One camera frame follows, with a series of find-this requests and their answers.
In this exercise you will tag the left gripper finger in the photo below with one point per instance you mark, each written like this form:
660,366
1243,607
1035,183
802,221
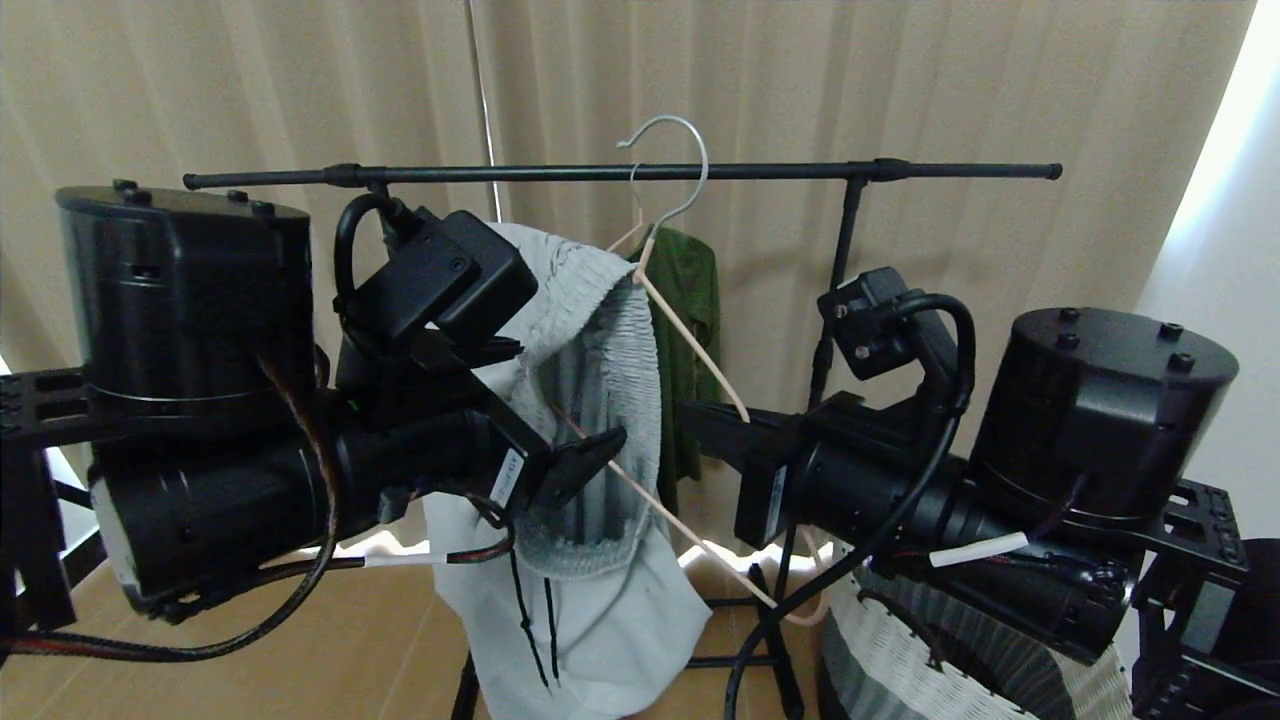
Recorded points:
580,465

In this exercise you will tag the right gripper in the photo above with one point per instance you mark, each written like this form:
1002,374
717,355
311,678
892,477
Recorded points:
850,490

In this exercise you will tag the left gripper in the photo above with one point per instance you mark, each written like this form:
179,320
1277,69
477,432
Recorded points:
250,510

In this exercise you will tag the pink clothes hanger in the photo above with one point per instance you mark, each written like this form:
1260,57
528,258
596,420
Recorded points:
700,355
625,238

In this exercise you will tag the green long-sleeved shirt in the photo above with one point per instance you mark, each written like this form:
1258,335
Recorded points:
690,300

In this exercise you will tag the pale grey shorts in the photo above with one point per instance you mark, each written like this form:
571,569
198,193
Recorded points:
600,620

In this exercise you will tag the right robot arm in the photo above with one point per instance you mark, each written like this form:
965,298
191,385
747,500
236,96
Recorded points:
1100,420

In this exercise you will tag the white laundry basket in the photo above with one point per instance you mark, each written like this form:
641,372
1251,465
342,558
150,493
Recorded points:
900,680

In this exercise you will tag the black clothes rack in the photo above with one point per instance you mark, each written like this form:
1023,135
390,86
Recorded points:
500,173

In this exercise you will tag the beige curtain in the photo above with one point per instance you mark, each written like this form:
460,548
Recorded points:
900,100

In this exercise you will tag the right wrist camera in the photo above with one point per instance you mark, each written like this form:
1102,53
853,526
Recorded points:
870,330

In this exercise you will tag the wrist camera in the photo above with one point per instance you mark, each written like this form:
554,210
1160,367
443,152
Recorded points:
440,280
870,330

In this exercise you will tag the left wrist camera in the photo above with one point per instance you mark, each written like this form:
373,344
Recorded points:
440,280

